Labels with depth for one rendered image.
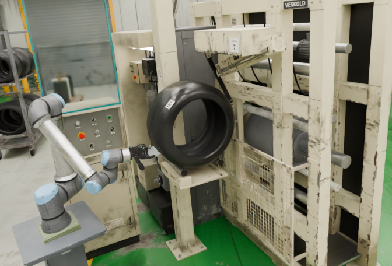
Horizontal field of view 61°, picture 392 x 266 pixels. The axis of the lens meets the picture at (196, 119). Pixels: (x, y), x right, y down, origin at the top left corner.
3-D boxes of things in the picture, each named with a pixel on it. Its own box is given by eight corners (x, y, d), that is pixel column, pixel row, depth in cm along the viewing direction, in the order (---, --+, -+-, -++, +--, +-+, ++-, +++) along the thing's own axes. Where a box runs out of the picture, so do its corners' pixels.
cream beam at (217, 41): (194, 52, 243) (192, 31, 239) (224, 48, 253) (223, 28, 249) (241, 57, 190) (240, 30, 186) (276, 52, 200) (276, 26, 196)
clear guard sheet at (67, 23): (46, 116, 244) (16, -24, 217) (120, 103, 266) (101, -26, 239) (46, 116, 243) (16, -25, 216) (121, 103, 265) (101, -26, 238)
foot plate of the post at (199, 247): (165, 242, 295) (165, 239, 294) (193, 233, 306) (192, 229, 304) (177, 261, 271) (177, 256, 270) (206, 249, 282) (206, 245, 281)
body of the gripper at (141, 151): (149, 147, 213) (130, 149, 208) (149, 160, 215) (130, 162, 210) (145, 143, 220) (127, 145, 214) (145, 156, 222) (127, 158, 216)
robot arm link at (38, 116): (23, 101, 190) (101, 191, 193) (39, 94, 201) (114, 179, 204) (14, 112, 196) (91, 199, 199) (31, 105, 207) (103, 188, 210)
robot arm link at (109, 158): (100, 161, 211) (100, 147, 206) (119, 158, 216) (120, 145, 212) (102, 170, 203) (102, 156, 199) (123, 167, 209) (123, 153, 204)
